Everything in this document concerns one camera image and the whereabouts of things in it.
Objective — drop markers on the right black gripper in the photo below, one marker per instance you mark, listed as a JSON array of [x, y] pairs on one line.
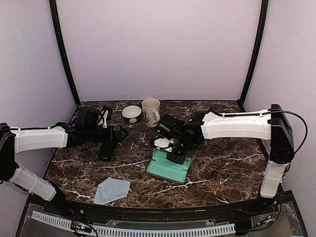
[[179, 159]]

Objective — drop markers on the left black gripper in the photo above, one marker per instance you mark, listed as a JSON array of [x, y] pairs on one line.
[[118, 134]]

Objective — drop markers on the blue-grey glasses case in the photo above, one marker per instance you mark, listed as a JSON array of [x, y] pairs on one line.
[[161, 167]]

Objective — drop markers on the black glasses case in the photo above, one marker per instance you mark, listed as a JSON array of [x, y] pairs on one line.
[[106, 151]]

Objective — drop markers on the large blue cleaning cloth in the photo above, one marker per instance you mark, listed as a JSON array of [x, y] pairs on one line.
[[111, 190]]

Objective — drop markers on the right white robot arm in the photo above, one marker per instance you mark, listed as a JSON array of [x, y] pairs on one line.
[[270, 124]]

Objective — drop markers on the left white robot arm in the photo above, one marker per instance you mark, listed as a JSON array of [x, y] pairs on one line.
[[14, 140]]

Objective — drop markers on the white and teal bowl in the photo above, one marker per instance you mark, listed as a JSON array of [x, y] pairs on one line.
[[132, 114]]

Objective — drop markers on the cream seahorse mug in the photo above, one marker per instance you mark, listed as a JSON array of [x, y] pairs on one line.
[[151, 114]]

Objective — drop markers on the green circuit board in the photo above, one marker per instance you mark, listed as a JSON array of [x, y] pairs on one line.
[[79, 227]]

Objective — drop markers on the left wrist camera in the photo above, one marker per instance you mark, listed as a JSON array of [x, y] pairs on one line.
[[90, 117]]

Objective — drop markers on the white slotted cable duct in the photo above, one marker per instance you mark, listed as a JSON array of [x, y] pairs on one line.
[[137, 229]]

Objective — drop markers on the black front table rail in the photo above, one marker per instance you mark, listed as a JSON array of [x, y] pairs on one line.
[[98, 213]]

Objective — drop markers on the black left frame post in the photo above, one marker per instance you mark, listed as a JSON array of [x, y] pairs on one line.
[[62, 51]]

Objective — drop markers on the black frame post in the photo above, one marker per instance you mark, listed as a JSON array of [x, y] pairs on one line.
[[62, 51], [255, 51]]

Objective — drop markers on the black right frame post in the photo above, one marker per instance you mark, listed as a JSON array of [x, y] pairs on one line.
[[255, 51]]

